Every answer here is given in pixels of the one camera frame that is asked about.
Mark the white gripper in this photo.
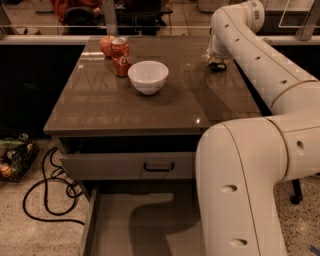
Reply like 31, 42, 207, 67
206, 36, 231, 64

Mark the black rxbar chocolate bar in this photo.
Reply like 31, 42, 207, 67
209, 62, 226, 72

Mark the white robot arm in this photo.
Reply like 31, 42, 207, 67
196, 0, 320, 256

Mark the grey top drawer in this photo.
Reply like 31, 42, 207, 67
54, 134, 200, 180

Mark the grey open middle drawer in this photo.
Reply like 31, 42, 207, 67
80, 180, 206, 256

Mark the white ceramic bowl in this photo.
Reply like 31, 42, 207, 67
128, 61, 169, 95

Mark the red coca-cola can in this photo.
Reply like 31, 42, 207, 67
111, 37, 131, 77

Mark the red apple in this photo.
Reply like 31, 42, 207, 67
99, 35, 114, 57

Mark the black stand leg with caster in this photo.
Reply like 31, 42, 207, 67
290, 179, 303, 205

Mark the black office chair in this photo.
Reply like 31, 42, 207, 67
63, 7, 106, 35

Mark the person in red shirt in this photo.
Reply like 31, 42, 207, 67
50, 0, 102, 25

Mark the black drawer handle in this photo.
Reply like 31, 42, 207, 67
143, 162, 175, 173

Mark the black floor cable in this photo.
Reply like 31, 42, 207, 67
22, 146, 86, 227

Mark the black wire basket with items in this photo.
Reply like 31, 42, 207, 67
0, 133, 39, 182

